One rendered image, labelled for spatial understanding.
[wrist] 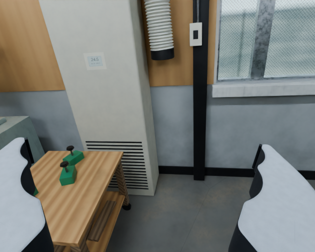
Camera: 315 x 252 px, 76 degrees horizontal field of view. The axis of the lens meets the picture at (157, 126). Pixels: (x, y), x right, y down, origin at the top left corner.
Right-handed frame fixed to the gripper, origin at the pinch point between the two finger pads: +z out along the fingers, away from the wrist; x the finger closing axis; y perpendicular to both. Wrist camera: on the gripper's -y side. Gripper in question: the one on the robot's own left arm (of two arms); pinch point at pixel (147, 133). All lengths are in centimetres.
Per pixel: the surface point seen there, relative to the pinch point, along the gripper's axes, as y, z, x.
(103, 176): 75, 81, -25
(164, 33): -1, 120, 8
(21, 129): 73, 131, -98
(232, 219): 116, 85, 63
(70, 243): 76, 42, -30
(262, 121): 57, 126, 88
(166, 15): -10, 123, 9
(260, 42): 2, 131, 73
